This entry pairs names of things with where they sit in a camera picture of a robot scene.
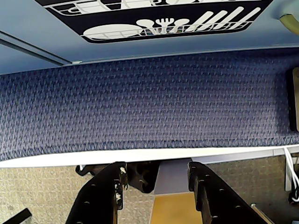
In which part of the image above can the white cable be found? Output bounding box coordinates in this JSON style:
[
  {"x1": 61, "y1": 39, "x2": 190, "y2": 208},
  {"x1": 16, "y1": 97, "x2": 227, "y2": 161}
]
[{"x1": 283, "y1": 147, "x2": 299, "y2": 204}]

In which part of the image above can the black plastic bracket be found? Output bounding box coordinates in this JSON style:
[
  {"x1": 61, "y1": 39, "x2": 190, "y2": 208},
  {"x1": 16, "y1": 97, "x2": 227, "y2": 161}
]
[
  {"x1": 75, "y1": 164, "x2": 107, "y2": 178},
  {"x1": 127, "y1": 161, "x2": 161, "y2": 195}
]

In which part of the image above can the black bar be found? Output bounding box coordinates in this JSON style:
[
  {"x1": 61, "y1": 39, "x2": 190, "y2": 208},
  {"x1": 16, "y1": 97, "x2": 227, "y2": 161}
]
[{"x1": 0, "y1": 208, "x2": 33, "y2": 224}]

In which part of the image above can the blue woven mat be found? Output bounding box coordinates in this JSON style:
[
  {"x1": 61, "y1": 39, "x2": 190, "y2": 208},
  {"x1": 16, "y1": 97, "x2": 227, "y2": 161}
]
[{"x1": 0, "y1": 49, "x2": 299, "y2": 162}]

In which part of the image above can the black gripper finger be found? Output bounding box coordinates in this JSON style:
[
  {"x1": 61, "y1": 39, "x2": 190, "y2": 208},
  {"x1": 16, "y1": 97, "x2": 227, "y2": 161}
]
[
  {"x1": 187, "y1": 161, "x2": 274, "y2": 224},
  {"x1": 64, "y1": 161, "x2": 128, "y2": 224}
]

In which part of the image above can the gray metal beam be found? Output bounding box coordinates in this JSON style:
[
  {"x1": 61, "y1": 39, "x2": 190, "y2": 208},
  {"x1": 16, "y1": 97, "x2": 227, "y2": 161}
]
[{"x1": 152, "y1": 160, "x2": 195, "y2": 195}]

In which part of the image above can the dark flat device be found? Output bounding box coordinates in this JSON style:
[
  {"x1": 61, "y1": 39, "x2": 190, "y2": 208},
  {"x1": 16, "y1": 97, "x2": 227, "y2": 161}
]
[{"x1": 288, "y1": 67, "x2": 299, "y2": 133}]

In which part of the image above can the dishwasher print panel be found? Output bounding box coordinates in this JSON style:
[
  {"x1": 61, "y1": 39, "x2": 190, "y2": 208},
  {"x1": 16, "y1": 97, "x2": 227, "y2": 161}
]
[{"x1": 32, "y1": 0, "x2": 274, "y2": 44}]

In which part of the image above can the olive curved handle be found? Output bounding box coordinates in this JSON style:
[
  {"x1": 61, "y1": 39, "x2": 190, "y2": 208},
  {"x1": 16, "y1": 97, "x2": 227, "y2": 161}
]
[{"x1": 278, "y1": 13, "x2": 299, "y2": 36}]

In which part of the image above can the yellow wooden board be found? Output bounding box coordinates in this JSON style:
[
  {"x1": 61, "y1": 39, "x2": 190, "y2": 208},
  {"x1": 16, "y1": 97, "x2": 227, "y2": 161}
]
[{"x1": 149, "y1": 191, "x2": 204, "y2": 224}]

